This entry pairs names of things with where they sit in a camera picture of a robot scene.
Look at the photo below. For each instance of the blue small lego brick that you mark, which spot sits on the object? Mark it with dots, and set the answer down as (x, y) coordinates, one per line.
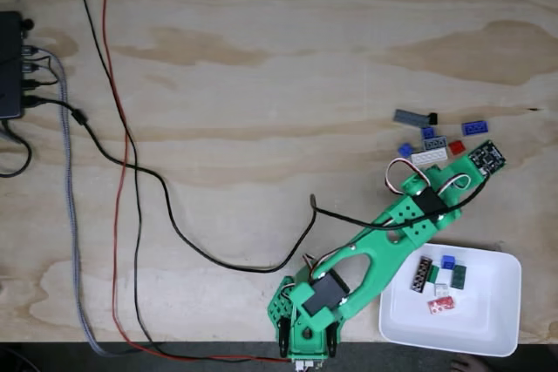
(447, 261)
(428, 132)
(405, 149)

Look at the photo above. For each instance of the black round knob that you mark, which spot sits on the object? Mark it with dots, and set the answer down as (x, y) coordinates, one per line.
(28, 23)

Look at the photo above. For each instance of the white plastic bin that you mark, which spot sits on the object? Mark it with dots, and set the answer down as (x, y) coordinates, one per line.
(488, 319)

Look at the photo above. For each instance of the white long lego brick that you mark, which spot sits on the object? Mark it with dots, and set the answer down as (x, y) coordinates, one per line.
(429, 157)

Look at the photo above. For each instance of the brown long lego brick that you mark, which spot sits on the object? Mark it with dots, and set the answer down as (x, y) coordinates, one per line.
(420, 275)

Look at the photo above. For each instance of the green lego plate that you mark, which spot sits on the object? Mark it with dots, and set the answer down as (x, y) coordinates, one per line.
(433, 275)

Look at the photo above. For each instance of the dark grey long lego plate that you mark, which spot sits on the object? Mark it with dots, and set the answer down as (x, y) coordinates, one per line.
(411, 117)

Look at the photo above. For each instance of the blue two-by-three lego brick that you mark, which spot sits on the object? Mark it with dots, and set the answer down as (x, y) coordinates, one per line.
(475, 128)

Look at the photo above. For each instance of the dark usb hub box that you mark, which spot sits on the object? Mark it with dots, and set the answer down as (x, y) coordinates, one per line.
(9, 67)

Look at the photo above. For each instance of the grey two-by-three lego brick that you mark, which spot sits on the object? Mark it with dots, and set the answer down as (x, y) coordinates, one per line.
(435, 144)

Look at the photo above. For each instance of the black small lego brick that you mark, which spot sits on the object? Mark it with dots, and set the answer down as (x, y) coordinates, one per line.
(432, 118)

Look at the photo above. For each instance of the light grey square lego plate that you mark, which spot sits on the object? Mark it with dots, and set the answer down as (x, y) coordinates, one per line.
(441, 289)

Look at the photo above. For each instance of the red long lego brick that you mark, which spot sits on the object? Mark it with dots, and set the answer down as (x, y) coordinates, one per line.
(440, 304)

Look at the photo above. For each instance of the black camera circuit board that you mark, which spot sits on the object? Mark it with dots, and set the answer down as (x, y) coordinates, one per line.
(488, 157)

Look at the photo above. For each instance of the red small lego brick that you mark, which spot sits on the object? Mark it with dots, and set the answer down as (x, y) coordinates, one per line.
(457, 146)

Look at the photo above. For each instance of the person's foot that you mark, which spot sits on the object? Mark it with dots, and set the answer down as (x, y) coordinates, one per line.
(465, 364)

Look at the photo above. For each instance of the dark green lego brick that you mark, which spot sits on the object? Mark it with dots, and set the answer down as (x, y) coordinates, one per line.
(458, 277)

